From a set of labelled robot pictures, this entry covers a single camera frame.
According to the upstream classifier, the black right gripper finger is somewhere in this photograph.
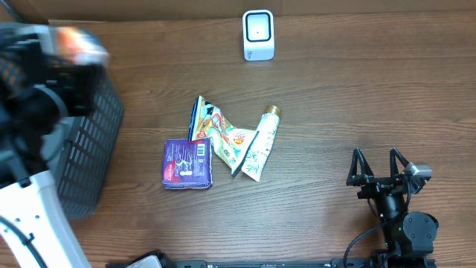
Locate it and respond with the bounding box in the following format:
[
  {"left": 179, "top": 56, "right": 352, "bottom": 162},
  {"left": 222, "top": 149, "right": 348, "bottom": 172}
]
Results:
[
  {"left": 346, "top": 147, "right": 374, "bottom": 186},
  {"left": 390, "top": 147, "right": 409, "bottom": 177}
]

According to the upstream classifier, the small orange packet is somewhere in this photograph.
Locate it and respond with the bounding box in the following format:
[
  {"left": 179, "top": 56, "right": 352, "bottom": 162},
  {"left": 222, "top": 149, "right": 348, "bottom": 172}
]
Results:
[{"left": 56, "top": 27, "right": 109, "bottom": 66}]

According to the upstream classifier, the white tube with gold cap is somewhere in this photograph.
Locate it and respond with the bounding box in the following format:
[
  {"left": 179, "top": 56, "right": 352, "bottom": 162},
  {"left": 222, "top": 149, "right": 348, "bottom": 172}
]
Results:
[{"left": 241, "top": 105, "right": 282, "bottom": 182}]

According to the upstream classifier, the grey plastic shopping basket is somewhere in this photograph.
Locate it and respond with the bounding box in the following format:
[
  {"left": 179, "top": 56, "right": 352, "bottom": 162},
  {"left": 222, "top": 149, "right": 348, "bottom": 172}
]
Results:
[{"left": 0, "top": 22, "right": 124, "bottom": 220}]

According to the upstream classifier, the yellow snack bag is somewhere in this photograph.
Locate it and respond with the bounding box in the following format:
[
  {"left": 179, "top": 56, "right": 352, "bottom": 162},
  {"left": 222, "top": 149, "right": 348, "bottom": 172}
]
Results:
[{"left": 188, "top": 95, "right": 258, "bottom": 176}]

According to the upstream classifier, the white barcode scanner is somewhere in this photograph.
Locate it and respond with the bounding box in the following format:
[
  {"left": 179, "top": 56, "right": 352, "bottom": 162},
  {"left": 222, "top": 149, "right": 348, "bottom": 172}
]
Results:
[{"left": 242, "top": 9, "right": 275, "bottom": 61}]

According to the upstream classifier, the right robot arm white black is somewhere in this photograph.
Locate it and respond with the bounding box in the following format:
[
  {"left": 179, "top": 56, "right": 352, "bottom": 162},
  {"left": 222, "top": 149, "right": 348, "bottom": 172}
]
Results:
[{"left": 341, "top": 147, "right": 439, "bottom": 268}]

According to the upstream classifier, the black rail at table edge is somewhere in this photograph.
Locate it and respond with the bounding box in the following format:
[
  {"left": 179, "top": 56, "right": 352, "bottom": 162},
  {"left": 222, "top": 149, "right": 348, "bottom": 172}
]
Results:
[{"left": 175, "top": 258, "right": 437, "bottom": 268}]

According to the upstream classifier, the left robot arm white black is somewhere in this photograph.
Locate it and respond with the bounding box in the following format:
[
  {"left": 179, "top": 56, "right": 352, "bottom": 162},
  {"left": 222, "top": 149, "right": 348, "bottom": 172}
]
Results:
[{"left": 1, "top": 27, "right": 123, "bottom": 267}]

